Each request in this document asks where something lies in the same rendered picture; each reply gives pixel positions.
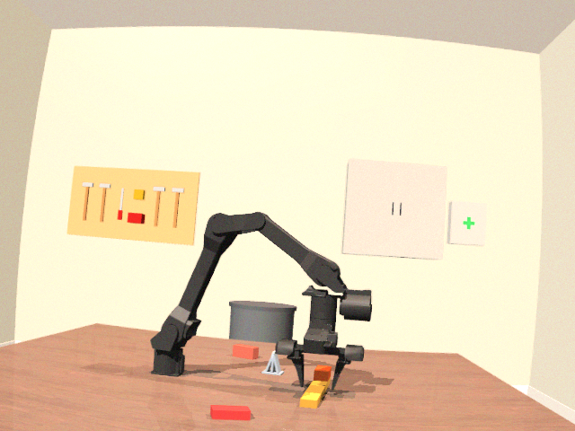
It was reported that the yellow bar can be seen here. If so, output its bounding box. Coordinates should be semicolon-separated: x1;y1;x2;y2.
299;365;332;409

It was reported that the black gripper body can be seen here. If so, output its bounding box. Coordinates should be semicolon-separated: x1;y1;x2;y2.
275;317;364;361

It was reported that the orange rectangular block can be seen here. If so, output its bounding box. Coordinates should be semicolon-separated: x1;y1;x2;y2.
233;344;259;360

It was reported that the red rectangular block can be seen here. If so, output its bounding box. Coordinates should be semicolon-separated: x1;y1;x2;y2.
210;405;251;420

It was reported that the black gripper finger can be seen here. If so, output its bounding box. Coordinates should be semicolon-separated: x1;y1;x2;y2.
332;358;352;390
287;354;304;387

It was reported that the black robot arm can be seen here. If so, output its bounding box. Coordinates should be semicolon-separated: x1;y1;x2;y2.
150;212;372;377

